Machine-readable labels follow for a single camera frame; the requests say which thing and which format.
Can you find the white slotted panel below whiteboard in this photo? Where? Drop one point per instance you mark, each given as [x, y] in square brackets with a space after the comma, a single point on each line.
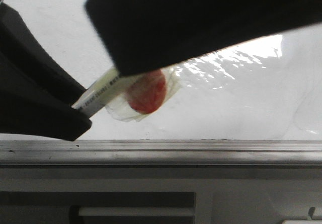
[161, 195]

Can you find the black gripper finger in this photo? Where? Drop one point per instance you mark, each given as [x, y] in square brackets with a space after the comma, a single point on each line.
[36, 93]
[144, 35]

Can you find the red round magnet with tape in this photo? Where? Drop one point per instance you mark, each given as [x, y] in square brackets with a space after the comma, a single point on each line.
[145, 96]

